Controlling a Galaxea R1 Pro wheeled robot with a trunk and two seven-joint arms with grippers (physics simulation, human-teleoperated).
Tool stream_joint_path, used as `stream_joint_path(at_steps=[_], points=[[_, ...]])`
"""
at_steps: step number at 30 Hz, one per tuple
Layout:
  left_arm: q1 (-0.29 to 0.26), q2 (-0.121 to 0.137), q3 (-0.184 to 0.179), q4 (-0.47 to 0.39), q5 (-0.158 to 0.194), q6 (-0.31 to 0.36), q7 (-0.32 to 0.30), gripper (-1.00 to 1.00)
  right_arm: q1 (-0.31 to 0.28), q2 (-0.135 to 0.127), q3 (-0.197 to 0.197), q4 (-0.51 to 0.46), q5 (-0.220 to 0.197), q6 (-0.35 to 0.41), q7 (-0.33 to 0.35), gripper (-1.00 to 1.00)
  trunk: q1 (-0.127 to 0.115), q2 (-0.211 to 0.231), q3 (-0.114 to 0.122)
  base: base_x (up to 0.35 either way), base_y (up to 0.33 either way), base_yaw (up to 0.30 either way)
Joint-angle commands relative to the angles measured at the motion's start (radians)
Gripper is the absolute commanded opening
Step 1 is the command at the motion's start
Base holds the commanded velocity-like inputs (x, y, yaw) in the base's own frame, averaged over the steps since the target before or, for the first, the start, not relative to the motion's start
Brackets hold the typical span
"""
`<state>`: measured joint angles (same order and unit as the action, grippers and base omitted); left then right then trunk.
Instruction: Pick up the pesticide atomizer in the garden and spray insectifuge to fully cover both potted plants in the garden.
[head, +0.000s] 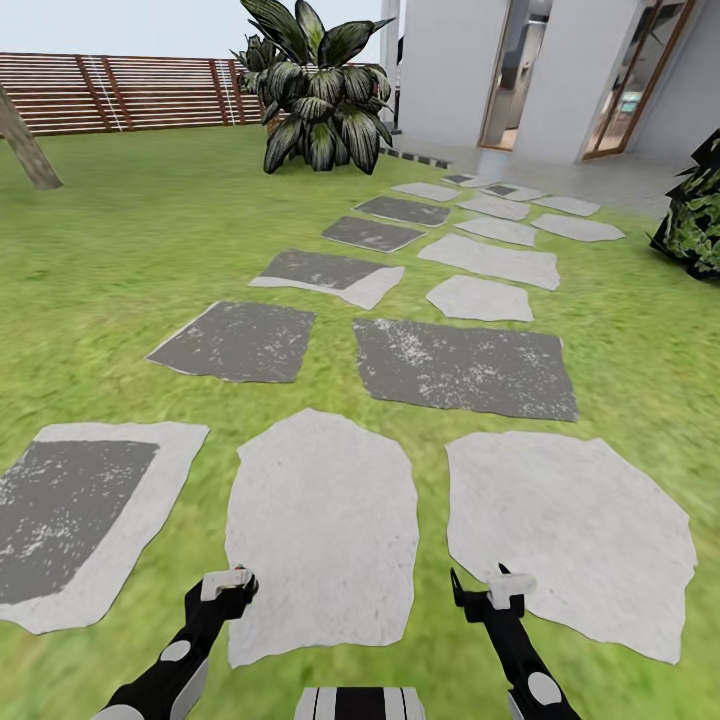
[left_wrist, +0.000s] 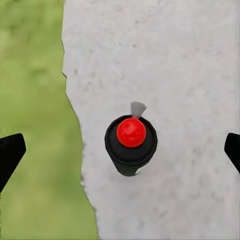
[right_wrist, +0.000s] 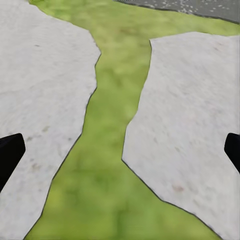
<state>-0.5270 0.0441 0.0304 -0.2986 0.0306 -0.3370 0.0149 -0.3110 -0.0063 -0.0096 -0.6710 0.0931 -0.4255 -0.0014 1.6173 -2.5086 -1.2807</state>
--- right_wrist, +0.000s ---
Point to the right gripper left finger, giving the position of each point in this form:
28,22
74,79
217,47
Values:
12,149

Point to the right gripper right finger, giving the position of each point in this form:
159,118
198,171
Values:
232,149

